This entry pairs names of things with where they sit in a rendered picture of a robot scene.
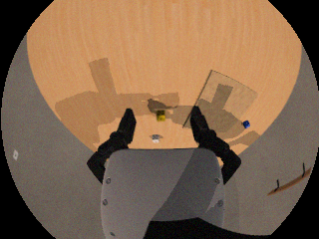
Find yellow die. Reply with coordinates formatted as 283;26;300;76
157;111;165;121

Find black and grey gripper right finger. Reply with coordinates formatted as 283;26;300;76
189;106;241;185

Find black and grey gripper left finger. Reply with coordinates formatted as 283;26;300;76
87;108;137;184

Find blue die with white pips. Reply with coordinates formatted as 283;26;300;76
243;120;250;128

